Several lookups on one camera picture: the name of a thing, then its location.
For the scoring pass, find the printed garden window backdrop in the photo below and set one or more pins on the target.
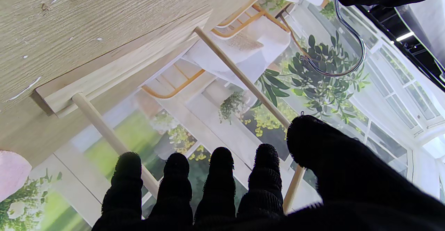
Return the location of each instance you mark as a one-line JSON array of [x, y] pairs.
[[347, 95]]

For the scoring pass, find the wooden drying rack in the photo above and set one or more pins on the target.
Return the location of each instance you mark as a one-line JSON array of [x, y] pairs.
[[132, 60]]

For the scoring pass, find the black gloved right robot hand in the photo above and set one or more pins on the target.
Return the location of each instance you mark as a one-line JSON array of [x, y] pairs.
[[347, 189]]

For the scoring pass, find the pink square towel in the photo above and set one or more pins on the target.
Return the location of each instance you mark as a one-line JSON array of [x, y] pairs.
[[12, 175]]

